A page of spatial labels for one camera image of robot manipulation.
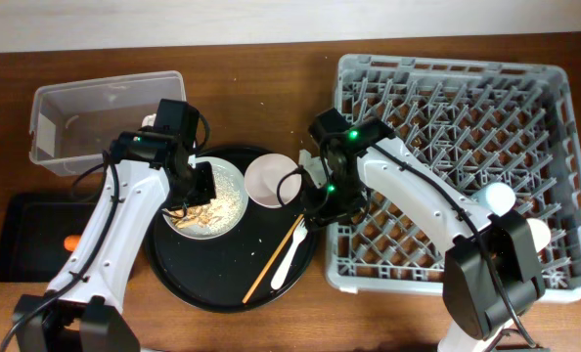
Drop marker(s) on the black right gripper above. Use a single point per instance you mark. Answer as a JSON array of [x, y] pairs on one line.
[[322, 213]]

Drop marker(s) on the wooden chopstick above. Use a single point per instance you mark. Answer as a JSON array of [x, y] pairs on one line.
[[272, 259]]

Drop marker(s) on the grey dishwasher rack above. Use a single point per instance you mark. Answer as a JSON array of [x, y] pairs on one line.
[[473, 123]]

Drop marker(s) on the round black serving tray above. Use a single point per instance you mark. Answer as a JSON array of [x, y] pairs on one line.
[[215, 275]]

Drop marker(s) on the white plastic fork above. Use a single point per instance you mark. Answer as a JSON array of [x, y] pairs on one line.
[[298, 236]]

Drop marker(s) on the cream plastic cup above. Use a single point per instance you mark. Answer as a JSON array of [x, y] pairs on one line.
[[540, 231]]

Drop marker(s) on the light blue plastic cup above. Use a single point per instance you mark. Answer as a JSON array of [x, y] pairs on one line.
[[497, 197]]

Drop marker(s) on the pink shallow bowl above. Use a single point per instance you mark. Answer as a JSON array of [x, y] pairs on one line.
[[263, 176]]

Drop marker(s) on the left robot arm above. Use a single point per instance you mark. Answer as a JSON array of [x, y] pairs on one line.
[[81, 310]]

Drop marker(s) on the black rectangular tray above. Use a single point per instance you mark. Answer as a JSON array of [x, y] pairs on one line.
[[35, 228]]

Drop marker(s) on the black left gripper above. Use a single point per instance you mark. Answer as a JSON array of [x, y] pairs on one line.
[[207, 192]]

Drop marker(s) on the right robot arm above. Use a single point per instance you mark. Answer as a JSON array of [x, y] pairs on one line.
[[492, 274]]

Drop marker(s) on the orange carrot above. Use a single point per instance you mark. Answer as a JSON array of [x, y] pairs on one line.
[[71, 242]]

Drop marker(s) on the grey plate with food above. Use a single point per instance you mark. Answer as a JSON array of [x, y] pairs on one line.
[[222, 214]]

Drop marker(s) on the clear plastic waste bin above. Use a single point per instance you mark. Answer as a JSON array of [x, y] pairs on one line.
[[72, 123]]

